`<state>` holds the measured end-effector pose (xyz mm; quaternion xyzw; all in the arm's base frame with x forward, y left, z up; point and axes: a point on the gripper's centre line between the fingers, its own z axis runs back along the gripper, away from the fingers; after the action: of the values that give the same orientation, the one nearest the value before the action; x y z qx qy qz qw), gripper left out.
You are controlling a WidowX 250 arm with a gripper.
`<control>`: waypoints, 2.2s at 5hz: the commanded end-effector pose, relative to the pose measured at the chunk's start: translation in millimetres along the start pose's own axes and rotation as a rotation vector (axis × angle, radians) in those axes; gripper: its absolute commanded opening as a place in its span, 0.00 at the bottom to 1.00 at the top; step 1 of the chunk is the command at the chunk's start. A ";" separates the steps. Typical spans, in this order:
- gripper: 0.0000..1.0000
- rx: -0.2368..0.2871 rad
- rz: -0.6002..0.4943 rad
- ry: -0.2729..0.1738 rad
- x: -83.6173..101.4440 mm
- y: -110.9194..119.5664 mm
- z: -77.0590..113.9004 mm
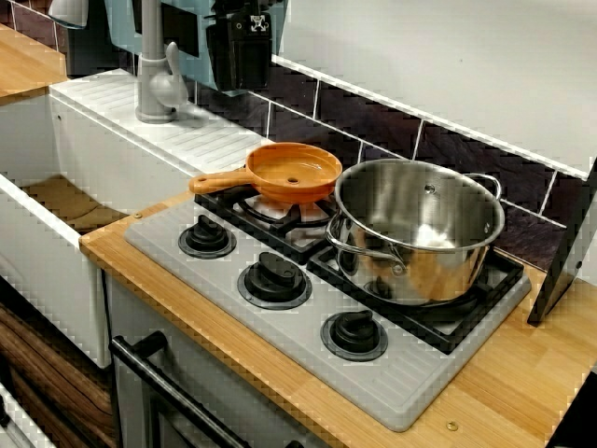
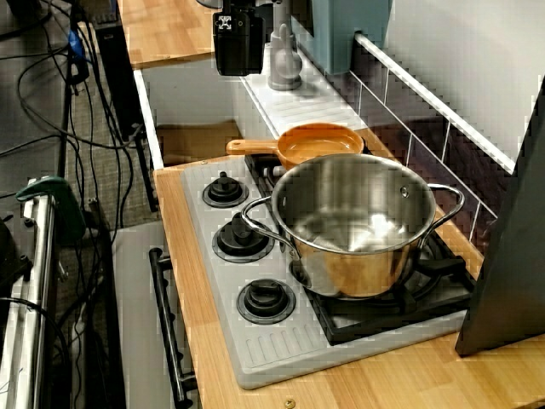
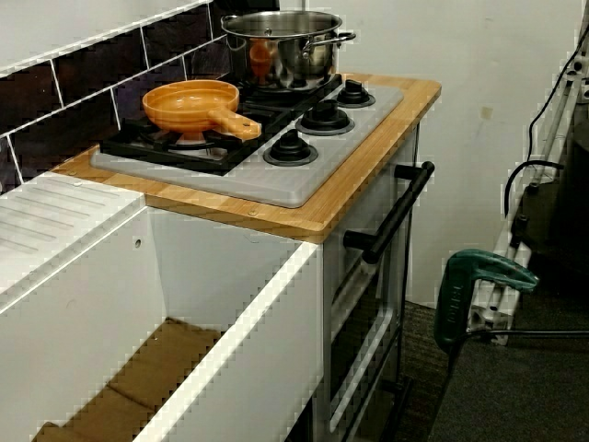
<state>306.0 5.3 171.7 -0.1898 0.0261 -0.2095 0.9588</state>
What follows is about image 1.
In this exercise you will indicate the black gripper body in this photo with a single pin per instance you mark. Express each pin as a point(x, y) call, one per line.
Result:
point(247, 7)

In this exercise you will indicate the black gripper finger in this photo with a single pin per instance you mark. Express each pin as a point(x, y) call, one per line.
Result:
point(252, 56)
point(221, 56)

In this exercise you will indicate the orange plastic toy pan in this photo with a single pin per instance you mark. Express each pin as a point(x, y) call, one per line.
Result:
point(289, 163)

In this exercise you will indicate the grey toy faucet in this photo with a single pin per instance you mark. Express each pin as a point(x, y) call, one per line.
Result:
point(151, 70)

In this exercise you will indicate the white toy sink basin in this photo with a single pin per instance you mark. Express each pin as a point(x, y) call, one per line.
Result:
point(116, 154)

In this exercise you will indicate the clear glass container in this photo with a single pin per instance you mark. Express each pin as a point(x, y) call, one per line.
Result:
point(70, 11)

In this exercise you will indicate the black burner grate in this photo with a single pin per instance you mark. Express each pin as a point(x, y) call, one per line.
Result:
point(420, 326)
point(280, 228)

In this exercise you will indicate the black stove knob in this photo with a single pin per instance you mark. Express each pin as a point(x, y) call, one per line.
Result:
point(273, 280)
point(205, 235)
point(352, 333)

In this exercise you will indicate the brown cardboard sheet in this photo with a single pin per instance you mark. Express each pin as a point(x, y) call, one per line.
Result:
point(70, 200)

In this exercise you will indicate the stainless steel pot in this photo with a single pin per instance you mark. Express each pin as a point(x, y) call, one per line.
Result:
point(420, 210)

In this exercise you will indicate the white toy oven door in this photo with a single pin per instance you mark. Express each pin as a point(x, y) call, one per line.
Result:
point(210, 364)

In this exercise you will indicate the grey toy stove panel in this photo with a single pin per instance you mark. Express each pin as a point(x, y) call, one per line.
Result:
point(396, 373)

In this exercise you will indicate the black side panel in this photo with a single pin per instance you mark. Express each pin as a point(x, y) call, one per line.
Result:
point(559, 261)

